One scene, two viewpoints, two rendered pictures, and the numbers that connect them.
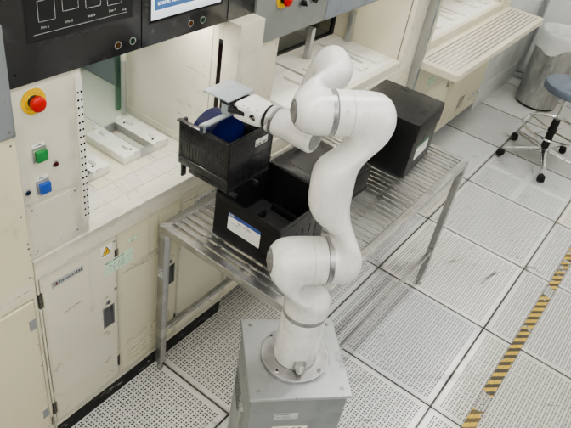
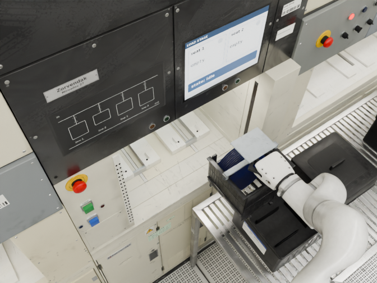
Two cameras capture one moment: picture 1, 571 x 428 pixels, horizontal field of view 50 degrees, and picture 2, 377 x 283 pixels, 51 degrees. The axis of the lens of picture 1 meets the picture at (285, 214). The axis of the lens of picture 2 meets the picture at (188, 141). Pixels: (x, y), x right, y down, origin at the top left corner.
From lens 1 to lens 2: 0.92 m
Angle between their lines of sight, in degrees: 23
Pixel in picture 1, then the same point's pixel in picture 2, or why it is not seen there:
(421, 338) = not seen: outside the picture
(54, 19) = (88, 132)
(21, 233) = (78, 246)
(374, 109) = not seen: outside the picture
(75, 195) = (120, 214)
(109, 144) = (163, 135)
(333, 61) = (344, 250)
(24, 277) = (84, 263)
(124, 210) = (164, 205)
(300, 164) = (316, 165)
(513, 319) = not seen: outside the picture
